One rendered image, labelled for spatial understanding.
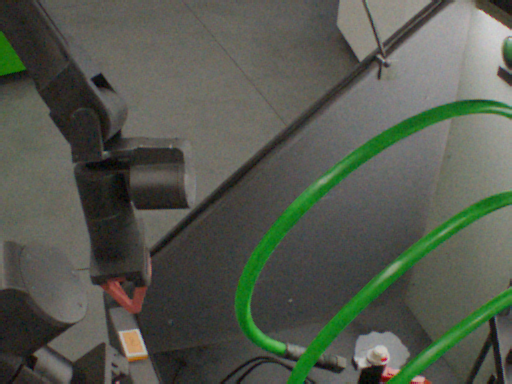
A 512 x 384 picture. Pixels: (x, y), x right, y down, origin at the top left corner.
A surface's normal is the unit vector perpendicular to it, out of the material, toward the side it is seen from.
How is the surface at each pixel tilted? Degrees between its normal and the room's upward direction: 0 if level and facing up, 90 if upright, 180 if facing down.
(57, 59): 63
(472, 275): 90
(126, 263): 10
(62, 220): 0
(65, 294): 45
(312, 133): 90
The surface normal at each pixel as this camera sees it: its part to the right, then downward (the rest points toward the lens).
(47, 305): 0.76, -0.54
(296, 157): 0.35, 0.55
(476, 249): -0.93, 0.13
